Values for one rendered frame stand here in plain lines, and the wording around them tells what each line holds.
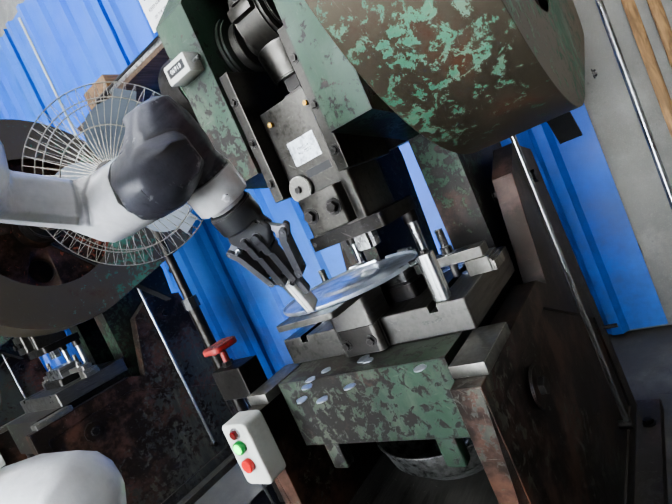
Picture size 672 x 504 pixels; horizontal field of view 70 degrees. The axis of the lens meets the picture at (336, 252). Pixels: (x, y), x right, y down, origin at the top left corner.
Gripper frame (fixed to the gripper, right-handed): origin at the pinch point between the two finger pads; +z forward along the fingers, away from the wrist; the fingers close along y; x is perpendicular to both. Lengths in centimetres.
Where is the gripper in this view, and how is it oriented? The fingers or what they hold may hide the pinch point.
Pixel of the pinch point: (302, 293)
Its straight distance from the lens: 83.6
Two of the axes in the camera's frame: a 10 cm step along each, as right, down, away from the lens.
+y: 8.2, -3.1, -4.8
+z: 5.4, 7.2, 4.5
